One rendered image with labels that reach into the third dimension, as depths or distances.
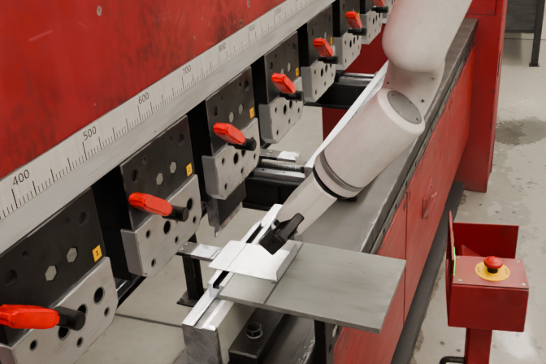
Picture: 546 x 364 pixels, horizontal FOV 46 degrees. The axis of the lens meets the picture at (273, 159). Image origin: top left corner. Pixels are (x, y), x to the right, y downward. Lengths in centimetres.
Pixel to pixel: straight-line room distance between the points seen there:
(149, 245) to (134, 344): 177
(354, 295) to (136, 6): 56
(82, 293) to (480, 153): 276
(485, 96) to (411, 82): 223
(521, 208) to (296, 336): 226
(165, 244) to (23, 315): 28
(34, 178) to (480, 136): 279
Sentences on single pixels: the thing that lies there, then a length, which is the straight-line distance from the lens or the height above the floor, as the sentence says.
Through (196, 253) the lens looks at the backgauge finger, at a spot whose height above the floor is 101.
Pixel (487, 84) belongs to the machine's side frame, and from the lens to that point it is 316.
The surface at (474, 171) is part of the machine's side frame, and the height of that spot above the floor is 12.
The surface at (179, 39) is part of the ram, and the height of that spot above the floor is 144.
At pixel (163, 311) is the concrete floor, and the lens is 268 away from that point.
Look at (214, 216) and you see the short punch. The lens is 104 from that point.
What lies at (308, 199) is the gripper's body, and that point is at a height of 117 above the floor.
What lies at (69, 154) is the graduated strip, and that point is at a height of 139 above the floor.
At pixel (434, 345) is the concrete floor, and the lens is 247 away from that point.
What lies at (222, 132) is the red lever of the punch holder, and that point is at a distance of 87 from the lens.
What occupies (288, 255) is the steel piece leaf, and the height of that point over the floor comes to 102.
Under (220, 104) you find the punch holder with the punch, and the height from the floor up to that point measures 132.
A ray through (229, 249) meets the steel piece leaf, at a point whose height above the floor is 100.
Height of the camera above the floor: 165
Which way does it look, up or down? 26 degrees down
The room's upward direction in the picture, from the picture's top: 4 degrees counter-clockwise
